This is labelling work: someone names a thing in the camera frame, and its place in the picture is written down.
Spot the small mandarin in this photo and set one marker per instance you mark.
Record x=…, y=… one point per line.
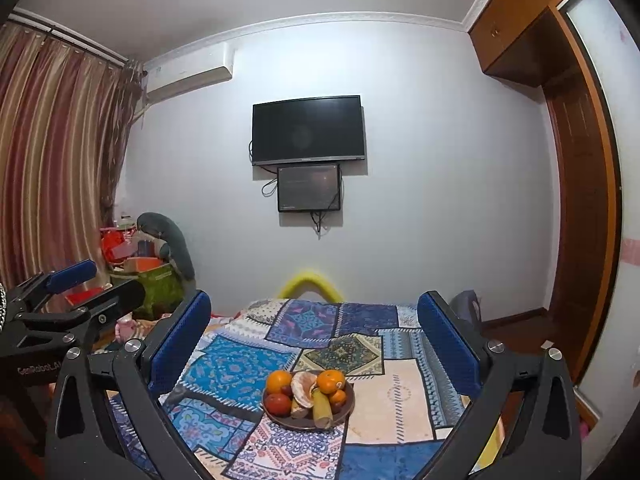
x=338, y=398

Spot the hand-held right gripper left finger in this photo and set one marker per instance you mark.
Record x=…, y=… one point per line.
x=177, y=345

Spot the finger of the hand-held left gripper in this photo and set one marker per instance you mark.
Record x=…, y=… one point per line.
x=122, y=297
x=72, y=275

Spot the large orange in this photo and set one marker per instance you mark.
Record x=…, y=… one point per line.
x=277, y=381

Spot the dark purple round plate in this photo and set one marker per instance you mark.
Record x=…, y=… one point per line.
x=346, y=411

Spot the orange packet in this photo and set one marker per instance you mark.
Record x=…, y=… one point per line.
x=145, y=264

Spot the red bag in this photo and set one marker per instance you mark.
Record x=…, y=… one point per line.
x=112, y=247

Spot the brown wooden wardrobe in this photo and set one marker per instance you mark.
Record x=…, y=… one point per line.
x=580, y=185

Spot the black wall television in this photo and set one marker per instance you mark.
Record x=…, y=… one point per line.
x=307, y=130

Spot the red flat box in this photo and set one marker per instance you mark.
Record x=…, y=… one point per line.
x=82, y=297

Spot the pink toy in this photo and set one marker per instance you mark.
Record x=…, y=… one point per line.
x=125, y=330

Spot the red tomato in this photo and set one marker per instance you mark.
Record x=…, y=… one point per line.
x=276, y=403

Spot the grey plush toy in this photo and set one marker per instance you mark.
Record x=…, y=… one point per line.
x=175, y=245

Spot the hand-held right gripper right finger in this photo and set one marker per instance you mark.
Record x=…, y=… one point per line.
x=447, y=345

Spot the small black wall screen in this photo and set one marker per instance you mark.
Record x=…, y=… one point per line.
x=309, y=187

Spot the small dark red fruit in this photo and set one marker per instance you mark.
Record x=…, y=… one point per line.
x=286, y=390

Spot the blue patchwork blanket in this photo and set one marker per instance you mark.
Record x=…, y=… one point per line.
x=240, y=365

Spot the mandarin with green stem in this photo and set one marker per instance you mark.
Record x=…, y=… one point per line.
x=330, y=381

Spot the white air conditioner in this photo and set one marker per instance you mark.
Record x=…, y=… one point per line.
x=190, y=75

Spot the yellow foam tube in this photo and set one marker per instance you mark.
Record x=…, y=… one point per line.
x=310, y=276

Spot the curtain rod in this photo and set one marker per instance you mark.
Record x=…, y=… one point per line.
x=75, y=35

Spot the striped brown curtain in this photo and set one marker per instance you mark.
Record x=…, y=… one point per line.
x=60, y=150

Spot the green storage box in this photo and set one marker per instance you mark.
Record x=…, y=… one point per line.
x=160, y=287

